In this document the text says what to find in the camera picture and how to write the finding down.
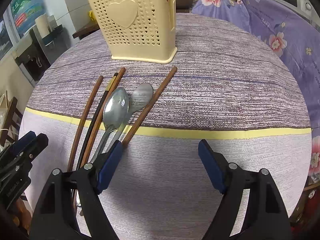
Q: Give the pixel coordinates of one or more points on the steel oval spoon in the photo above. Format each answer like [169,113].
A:
[115,110]

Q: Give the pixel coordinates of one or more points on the blue water jug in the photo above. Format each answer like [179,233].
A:
[25,12]

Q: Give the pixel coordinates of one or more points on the paper cup holder tube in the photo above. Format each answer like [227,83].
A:
[48,28]

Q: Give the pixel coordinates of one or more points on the light brown chopstick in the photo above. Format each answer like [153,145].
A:
[100,117]

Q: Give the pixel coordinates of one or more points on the purple floral cloth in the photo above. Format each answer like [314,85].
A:
[289,36]

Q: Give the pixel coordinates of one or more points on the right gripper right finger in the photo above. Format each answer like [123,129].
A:
[266,216]

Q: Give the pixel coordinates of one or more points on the grey water dispenser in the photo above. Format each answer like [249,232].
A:
[34,54]

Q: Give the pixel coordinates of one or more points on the purple striped tablecloth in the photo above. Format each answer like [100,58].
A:
[230,89]

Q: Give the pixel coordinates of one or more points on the black gold-banded chopstick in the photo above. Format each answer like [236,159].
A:
[95,116]

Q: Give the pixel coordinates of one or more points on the cream plastic utensil holder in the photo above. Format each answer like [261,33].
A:
[138,30]

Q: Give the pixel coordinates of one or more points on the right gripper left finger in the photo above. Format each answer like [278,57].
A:
[54,216]

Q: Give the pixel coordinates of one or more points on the steel matte spoon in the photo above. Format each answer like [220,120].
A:
[140,97]

